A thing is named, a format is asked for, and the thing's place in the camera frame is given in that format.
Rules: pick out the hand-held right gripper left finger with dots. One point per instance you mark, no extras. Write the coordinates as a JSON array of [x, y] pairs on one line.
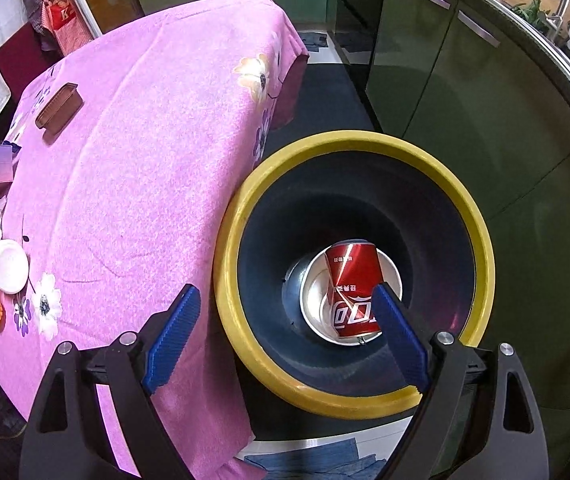
[[175, 335]]

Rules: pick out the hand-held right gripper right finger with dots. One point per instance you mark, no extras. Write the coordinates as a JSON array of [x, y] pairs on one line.
[[400, 330]]

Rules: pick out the red soda can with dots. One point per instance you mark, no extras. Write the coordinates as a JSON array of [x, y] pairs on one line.
[[352, 270]]

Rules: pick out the white paper bowl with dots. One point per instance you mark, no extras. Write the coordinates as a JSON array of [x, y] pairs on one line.
[[315, 305]]

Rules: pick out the brown plastic tray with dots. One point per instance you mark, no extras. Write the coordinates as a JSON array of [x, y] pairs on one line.
[[57, 107]]

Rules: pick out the yellow rimmed dark bin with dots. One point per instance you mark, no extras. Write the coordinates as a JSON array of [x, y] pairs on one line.
[[275, 220]]

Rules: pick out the dark red chair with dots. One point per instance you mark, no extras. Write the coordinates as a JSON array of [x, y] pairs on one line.
[[15, 60]]

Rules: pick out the pink floral tablecloth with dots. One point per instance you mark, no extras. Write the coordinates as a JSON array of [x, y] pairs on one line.
[[140, 185]]

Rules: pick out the blue denim cloth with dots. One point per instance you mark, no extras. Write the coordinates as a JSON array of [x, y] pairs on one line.
[[315, 460]]

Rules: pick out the red checked apron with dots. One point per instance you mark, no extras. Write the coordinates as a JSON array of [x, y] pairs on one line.
[[65, 20]]

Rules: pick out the green door cabinet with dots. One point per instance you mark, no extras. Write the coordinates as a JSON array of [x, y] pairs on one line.
[[465, 110]]

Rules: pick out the green leafy vegetables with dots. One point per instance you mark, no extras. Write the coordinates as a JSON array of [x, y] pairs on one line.
[[530, 15]]

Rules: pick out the steel kitchen faucet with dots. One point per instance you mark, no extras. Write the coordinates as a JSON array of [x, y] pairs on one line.
[[561, 10]]

